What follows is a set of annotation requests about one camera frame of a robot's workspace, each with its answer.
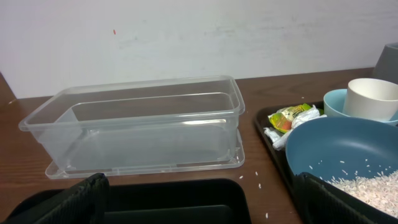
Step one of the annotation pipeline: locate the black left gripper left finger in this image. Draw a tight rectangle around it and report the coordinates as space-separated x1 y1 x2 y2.
5 173 109 224

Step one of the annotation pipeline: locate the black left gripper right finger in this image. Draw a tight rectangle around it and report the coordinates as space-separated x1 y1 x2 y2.
292 172 379 224

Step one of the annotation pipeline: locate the light blue bowl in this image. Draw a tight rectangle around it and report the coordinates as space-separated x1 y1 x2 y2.
323 89 397 126

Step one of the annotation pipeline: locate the cream white cup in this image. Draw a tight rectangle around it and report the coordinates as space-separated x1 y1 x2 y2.
343 78 397 121

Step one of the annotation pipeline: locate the grey dishwasher rack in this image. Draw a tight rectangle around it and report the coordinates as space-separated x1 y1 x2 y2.
371 42 398 84

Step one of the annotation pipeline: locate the black plastic tray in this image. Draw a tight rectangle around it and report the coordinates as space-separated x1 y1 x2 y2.
5 179 251 223

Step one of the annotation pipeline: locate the dark blue plate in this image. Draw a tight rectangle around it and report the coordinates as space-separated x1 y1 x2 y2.
285 116 398 219

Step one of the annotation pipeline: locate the white rice pile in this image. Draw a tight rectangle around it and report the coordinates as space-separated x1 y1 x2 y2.
308 159 397 218

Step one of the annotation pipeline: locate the crumpled white tissue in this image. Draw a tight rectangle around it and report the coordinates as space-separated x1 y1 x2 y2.
264 103 327 151

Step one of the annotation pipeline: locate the green yellow snack wrapper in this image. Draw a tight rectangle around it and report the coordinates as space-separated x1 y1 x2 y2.
268 103 326 133

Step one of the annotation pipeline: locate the brown serving tray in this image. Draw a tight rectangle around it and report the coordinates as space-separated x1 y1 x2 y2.
253 101 398 224

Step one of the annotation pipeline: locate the clear plastic bin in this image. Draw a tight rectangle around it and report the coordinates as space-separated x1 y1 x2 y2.
19 76 245 175

